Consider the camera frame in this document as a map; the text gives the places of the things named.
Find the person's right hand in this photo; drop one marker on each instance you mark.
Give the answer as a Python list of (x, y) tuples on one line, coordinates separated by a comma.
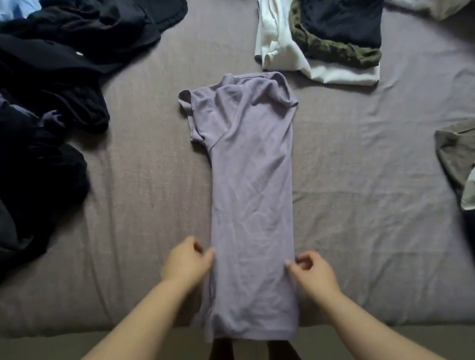
[(316, 278)]

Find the person's left hand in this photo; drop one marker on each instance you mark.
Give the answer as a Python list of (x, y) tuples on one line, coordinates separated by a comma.
[(183, 265)]

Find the person's right thumb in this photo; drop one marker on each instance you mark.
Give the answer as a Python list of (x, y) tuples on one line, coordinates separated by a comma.
[(293, 267)]

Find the person's left thumb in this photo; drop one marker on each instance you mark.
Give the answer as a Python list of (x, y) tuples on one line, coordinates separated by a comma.
[(209, 256)]

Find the lavender t-shirt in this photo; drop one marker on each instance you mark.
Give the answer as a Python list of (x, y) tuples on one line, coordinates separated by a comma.
[(250, 202)]

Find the person's right forearm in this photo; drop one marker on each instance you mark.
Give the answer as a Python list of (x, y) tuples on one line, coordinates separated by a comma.
[(379, 335)]

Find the mauve grey bed sheet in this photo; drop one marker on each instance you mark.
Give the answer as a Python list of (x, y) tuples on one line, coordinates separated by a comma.
[(146, 180)]

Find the black fuzzy garment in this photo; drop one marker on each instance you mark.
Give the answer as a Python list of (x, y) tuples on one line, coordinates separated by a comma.
[(34, 172)]

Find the olive green folded garment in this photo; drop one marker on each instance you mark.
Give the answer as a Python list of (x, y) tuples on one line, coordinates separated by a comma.
[(334, 53)]

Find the white folded garment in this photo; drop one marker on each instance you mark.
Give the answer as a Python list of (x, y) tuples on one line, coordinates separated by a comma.
[(277, 28)]

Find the navy folded garment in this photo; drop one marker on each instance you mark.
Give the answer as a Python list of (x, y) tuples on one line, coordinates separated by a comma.
[(345, 12)]

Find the black jacket with button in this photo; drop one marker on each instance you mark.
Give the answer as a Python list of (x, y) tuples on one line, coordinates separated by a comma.
[(36, 52)]

